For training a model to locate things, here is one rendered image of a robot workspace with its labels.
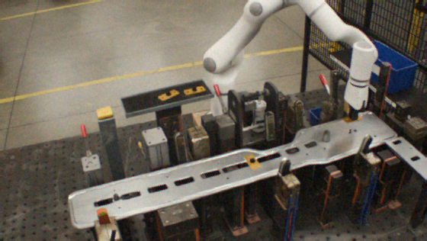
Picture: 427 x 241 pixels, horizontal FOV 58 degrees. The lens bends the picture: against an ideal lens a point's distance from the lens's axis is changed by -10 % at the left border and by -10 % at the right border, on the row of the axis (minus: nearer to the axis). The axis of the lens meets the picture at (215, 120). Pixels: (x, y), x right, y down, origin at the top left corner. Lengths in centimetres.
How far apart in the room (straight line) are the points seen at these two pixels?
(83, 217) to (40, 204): 59
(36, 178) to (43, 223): 33
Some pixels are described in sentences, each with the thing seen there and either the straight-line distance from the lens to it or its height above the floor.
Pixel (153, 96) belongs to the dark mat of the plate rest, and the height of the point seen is 116.
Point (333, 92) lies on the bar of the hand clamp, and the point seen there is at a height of 112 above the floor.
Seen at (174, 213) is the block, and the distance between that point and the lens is 141.
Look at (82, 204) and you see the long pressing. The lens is 156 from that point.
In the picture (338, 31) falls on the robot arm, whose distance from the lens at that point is 163.
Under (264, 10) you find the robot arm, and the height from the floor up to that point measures 149.
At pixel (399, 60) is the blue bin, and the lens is 227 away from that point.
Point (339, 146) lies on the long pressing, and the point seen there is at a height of 100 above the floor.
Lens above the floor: 206
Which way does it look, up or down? 35 degrees down
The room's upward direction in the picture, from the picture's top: 2 degrees counter-clockwise
